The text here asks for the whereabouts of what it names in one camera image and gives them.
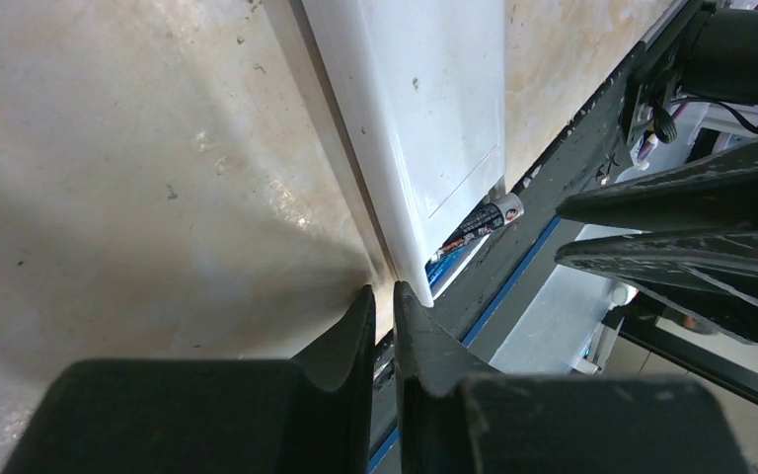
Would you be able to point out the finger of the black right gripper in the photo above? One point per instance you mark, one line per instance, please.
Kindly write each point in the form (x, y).
(710, 276)
(715, 192)

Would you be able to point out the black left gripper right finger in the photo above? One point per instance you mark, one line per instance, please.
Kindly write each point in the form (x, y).
(458, 414)

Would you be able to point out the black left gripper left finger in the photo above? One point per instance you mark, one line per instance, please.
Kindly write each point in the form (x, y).
(309, 413)

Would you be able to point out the black grey AA battery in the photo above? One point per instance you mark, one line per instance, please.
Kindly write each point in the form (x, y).
(483, 221)

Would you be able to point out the white remote control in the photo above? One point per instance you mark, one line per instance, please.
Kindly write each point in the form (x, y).
(420, 86)

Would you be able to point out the blue AA battery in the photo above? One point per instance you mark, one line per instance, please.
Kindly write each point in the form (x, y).
(442, 273)

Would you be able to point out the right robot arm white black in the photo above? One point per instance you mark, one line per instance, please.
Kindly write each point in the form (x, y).
(707, 54)

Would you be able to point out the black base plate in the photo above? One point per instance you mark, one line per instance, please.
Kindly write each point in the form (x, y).
(487, 307)

